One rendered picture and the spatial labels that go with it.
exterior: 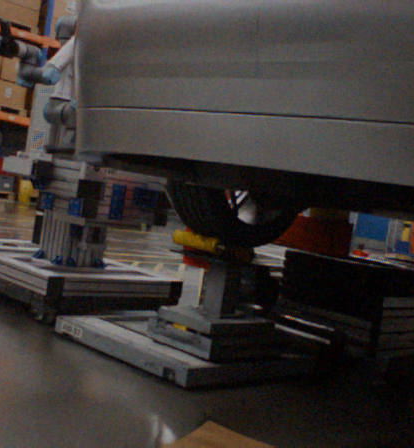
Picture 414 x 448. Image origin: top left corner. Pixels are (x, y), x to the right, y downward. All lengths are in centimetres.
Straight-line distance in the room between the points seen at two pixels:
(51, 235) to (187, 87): 227
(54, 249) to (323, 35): 264
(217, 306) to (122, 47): 136
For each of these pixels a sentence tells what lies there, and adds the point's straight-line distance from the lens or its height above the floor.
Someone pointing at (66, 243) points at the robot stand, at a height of 34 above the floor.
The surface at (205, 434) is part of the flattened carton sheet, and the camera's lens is 227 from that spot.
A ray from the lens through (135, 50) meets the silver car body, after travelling 198.
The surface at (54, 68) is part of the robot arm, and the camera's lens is 347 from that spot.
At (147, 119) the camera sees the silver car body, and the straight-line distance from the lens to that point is 197.
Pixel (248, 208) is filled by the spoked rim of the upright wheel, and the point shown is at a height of 67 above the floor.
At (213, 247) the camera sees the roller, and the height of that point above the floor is 50.
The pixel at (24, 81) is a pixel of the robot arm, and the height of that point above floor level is 108.
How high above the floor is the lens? 72
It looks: 3 degrees down
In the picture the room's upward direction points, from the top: 9 degrees clockwise
